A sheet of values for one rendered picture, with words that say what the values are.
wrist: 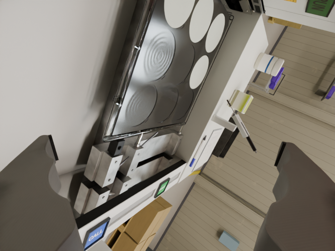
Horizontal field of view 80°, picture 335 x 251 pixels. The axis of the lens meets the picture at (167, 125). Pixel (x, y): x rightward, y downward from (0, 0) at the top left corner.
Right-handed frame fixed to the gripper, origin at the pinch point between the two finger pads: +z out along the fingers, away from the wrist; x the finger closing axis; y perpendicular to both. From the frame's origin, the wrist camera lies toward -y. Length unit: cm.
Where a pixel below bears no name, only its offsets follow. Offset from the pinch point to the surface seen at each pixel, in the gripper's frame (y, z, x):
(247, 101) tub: 22, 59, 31
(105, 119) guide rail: 15.9, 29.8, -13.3
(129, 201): 33.2, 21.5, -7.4
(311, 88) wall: 184, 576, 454
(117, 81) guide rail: 7.3, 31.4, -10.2
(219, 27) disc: -3, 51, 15
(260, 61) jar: 10, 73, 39
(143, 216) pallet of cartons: 270, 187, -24
